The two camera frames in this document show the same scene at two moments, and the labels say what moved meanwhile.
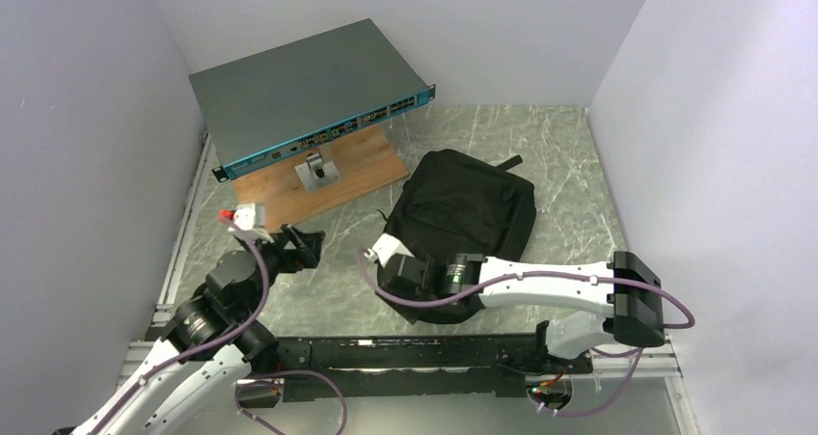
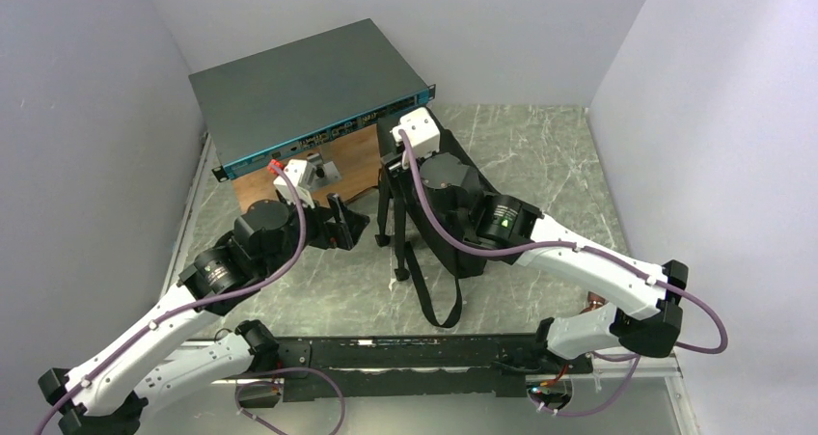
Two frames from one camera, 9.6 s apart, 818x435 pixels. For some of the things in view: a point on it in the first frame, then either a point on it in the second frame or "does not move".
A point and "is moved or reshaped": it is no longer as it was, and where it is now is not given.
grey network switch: (268, 104) does not move
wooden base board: (365, 160) does not move
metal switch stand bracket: (316, 172) does not move
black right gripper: (424, 259) to (395, 168)
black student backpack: (449, 203) is moved or reshaped
